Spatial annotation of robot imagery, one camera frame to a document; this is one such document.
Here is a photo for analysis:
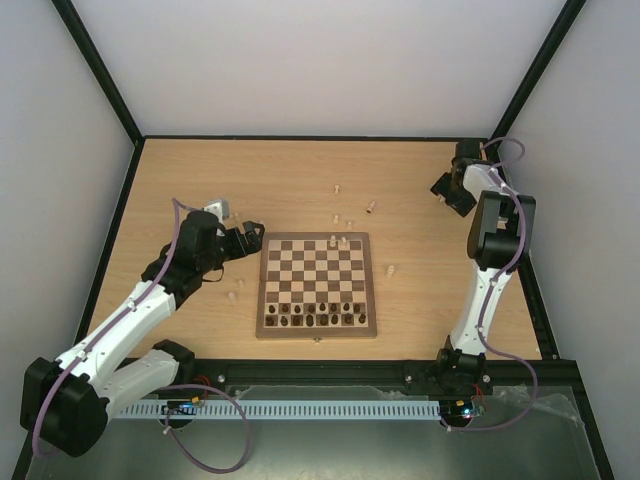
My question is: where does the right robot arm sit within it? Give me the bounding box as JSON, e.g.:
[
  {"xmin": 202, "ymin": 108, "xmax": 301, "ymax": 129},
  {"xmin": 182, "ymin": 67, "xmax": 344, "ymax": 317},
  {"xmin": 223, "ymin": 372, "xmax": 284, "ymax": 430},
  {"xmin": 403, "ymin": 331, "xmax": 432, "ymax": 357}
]
[{"xmin": 431, "ymin": 139, "xmax": 537, "ymax": 393}]

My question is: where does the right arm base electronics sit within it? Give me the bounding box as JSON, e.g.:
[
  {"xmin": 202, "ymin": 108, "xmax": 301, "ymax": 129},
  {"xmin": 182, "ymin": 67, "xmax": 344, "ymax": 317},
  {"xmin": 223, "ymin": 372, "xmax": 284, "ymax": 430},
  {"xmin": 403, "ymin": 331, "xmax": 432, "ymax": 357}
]
[{"xmin": 439, "ymin": 383, "xmax": 488, "ymax": 430}]

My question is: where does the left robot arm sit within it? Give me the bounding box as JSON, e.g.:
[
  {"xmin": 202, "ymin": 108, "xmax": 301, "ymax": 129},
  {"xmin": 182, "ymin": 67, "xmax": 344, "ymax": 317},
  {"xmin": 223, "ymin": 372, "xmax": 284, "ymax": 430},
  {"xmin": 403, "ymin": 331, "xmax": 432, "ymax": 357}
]
[{"xmin": 20, "ymin": 203, "xmax": 265, "ymax": 457}]

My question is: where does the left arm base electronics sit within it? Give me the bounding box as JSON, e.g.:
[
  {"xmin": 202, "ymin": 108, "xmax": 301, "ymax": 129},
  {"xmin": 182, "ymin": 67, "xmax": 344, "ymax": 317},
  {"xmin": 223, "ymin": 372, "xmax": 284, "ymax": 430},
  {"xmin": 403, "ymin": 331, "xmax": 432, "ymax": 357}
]
[{"xmin": 160, "ymin": 374, "xmax": 212, "ymax": 429}]

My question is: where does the dark pieces back row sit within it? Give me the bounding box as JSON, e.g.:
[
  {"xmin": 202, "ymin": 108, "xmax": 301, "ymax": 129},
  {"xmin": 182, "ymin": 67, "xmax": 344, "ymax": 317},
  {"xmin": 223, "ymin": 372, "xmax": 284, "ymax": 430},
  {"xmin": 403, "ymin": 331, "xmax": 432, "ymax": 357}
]
[{"xmin": 264, "ymin": 302, "xmax": 367, "ymax": 315}]

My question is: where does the dark pieces row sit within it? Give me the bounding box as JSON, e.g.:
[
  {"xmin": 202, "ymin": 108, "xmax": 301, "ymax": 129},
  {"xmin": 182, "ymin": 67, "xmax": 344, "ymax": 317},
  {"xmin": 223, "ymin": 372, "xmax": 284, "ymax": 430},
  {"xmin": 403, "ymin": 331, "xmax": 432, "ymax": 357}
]
[
  {"xmin": 264, "ymin": 313, "xmax": 369, "ymax": 328},
  {"xmin": 264, "ymin": 302, "xmax": 367, "ymax": 315}
]

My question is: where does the wooden chess board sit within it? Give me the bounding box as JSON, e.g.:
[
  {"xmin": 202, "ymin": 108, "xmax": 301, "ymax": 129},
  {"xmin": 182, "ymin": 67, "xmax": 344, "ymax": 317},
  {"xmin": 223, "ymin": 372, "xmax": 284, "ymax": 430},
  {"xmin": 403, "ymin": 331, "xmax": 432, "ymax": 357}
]
[{"xmin": 255, "ymin": 231, "xmax": 377, "ymax": 339}]

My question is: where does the dark pieces front row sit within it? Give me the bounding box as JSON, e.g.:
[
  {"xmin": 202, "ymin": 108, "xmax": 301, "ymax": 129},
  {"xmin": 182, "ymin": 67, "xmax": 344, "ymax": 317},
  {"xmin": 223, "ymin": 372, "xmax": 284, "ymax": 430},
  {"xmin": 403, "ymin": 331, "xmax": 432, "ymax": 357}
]
[{"xmin": 264, "ymin": 313, "xmax": 369, "ymax": 328}]

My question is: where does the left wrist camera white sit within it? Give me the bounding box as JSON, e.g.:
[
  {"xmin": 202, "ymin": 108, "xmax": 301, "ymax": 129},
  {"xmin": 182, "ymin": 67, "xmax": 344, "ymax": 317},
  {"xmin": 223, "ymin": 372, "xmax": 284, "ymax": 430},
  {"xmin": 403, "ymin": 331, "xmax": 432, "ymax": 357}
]
[{"xmin": 202, "ymin": 199, "xmax": 230, "ymax": 221}]

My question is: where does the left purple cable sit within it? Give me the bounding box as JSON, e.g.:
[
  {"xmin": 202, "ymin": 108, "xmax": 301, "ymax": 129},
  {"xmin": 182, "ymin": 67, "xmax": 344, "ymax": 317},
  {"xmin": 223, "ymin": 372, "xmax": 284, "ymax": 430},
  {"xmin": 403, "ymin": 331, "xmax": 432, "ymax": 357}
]
[{"xmin": 30, "ymin": 198, "xmax": 253, "ymax": 474}]

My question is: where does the black aluminium frame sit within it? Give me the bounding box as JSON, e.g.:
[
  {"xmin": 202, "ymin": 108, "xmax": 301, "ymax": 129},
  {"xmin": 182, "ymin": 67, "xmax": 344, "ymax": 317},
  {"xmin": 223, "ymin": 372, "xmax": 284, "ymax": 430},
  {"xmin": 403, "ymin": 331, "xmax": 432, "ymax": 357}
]
[{"xmin": 9, "ymin": 0, "xmax": 616, "ymax": 480}]

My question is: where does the grey slotted cable duct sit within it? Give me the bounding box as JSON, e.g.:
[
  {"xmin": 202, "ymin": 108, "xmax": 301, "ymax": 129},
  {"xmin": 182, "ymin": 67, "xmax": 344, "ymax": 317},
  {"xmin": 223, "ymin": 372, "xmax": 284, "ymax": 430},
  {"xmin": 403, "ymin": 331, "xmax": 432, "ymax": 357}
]
[{"xmin": 116, "ymin": 399, "xmax": 440, "ymax": 421}]

